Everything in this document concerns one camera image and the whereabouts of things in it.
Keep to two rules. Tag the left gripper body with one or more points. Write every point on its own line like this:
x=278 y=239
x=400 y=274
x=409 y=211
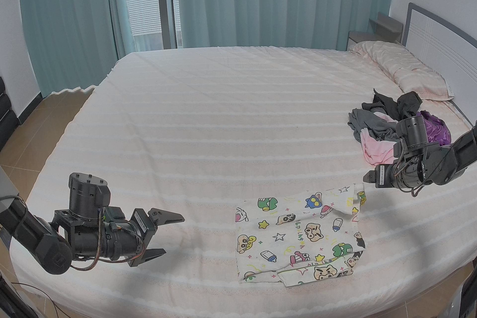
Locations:
x=128 y=238

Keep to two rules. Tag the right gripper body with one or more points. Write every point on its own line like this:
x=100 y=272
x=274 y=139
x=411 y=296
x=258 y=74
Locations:
x=387 y=176

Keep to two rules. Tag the grey garment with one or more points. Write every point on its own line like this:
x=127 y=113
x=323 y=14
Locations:
x=372 y=124

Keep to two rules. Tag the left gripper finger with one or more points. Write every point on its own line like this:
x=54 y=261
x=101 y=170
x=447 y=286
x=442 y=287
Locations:
x=167 y=216
x=151 y=255

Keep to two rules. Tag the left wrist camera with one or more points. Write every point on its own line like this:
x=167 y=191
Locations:
x=113 y=214

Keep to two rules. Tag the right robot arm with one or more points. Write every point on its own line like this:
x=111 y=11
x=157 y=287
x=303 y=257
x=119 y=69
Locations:
x=436 y=156

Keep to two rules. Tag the bed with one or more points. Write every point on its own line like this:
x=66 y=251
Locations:
x=223 y=115

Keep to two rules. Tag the white printed pyjama top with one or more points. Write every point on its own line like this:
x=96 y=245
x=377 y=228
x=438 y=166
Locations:
x=298 y=242

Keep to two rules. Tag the pink garment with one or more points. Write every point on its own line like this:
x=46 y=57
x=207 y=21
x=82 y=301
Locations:
x=376 y=150

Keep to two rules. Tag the black garment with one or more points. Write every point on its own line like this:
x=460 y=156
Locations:
x=404 y=104

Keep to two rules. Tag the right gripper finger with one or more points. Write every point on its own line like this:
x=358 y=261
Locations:
x=369 y=176

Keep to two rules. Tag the purple garment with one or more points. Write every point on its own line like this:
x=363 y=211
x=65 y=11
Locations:
x=436 y=130

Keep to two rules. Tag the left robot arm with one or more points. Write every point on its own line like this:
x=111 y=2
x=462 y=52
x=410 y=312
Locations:
x=56 y=230

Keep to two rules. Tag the cream pillow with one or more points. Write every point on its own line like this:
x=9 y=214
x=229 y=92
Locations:
x=410 y=68

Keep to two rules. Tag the grey bedside table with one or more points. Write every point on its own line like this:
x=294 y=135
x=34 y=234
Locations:
x=387 y=26

